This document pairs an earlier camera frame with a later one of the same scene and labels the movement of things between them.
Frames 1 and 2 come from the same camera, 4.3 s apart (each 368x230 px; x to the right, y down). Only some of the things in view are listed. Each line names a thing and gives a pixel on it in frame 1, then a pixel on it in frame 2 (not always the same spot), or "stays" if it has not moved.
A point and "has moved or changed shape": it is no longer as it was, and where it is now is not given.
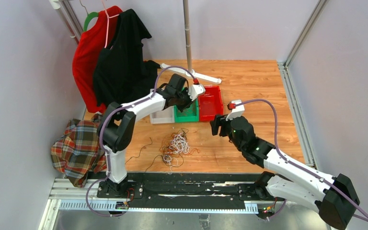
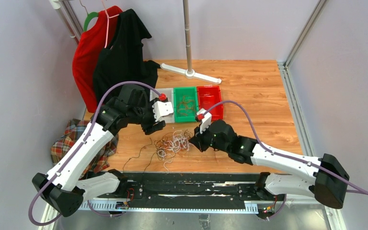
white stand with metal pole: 190,73 stays
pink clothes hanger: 108,19 stays
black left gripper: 185,91 to 151,127
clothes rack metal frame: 70,15 stays
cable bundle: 172,152 has moved or changed shape
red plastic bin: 210,103 stays
